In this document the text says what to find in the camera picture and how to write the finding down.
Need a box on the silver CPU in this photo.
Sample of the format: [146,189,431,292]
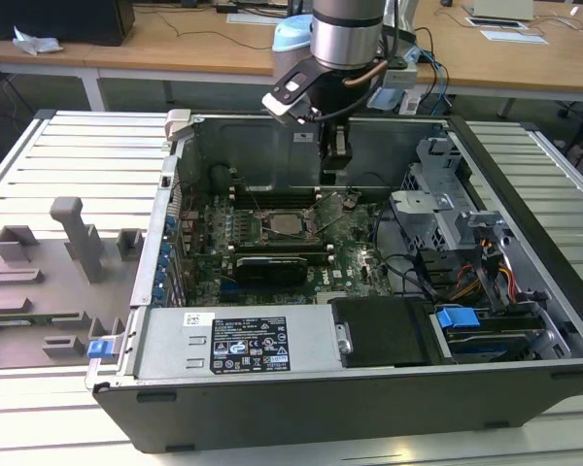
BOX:
[270,215,306,235]

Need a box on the black RAM slot row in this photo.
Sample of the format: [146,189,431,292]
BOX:
[228,186,323,209]
[226,243,335,259]

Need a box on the CPU socket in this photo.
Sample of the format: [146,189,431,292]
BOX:
[255,211,322,247]

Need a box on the white power adapter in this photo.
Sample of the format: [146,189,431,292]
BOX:
[399,91,423,116]

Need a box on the white paper sheet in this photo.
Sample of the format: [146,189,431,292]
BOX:
[225,13,292,26]

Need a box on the silver metal drive cage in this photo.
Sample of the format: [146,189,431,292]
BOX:
[388,135,516,253]

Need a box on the wooden desk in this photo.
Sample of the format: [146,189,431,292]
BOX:
[0,0,583,104]

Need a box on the grey case latch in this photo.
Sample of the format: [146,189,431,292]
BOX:
[166,109,196,143]

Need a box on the green motherboard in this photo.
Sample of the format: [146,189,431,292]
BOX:
[174,191,404,307]

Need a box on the flat tray with dark window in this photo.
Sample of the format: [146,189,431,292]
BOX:
[463,16,530,31]

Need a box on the black graphics card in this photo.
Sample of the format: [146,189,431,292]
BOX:
[235,254,310,288]

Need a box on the beige device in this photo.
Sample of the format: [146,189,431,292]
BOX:
[463,0,536,22]

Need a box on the white paper with blue rim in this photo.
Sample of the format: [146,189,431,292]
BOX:
[479,29,551,46]

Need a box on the black plastic shroud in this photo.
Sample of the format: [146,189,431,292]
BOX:
[329,296,456,368]

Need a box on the hard disk in blue carrier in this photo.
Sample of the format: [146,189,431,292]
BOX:
[435,304,551,364]

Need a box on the black computer box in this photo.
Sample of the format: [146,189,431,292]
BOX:
[0,0,136,48]

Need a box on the silver power supply unit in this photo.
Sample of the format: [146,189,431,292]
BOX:
[133,305,354,378]

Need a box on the white crumpled paper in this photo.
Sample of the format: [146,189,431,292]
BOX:
[11,25,65,55]

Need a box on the black open PC case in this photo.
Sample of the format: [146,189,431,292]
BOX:
[85,109,583,455]

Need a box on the grey parts rack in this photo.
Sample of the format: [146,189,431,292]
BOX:
[0,196,145,373]

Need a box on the blue case latch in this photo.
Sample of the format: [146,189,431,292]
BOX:
[87,339,117,361]

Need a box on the green RAM stick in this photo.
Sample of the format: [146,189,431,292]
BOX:
[0,315,82,327]

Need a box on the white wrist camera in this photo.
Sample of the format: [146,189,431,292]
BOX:
[260,67,325,126]

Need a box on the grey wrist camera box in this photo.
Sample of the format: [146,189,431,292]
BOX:
[382,63,420,90]

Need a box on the blue cable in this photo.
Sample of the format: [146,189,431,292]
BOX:
[416,46,452,107]

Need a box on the black cable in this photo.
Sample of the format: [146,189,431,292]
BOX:
[372,207,439,298]

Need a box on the orange yellow wire bundle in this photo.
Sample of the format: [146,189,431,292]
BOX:
[454,260,517,303]

